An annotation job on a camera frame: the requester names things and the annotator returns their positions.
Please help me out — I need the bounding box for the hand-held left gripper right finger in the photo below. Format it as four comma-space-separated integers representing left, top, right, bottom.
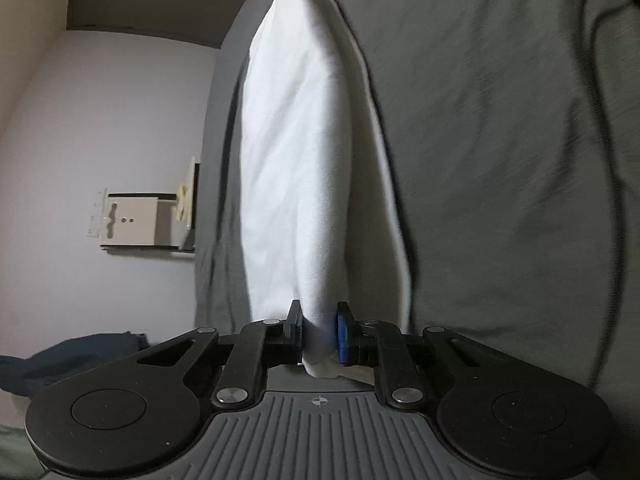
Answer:
336, 301, 502, 407

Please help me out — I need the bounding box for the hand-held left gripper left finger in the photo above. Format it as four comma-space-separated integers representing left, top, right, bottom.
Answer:
135, 300, 305, 408

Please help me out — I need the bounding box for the white garment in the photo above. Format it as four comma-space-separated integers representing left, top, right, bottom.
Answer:
239, 0, 418, 380

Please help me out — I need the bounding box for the dark blue cloth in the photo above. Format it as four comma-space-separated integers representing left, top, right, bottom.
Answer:
0, 331, 151, 398

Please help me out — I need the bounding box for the dark grey bed sheet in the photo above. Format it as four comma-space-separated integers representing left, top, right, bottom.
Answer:
192, 0, 640, 411

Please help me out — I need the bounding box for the green cloth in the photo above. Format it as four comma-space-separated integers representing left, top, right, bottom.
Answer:
0, 422, 48, 480

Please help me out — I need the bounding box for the white wall box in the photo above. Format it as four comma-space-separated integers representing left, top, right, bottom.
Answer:
85, 156, 202, 256

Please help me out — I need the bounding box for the black cable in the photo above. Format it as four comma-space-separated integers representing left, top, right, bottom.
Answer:
582, 0, 632, 391

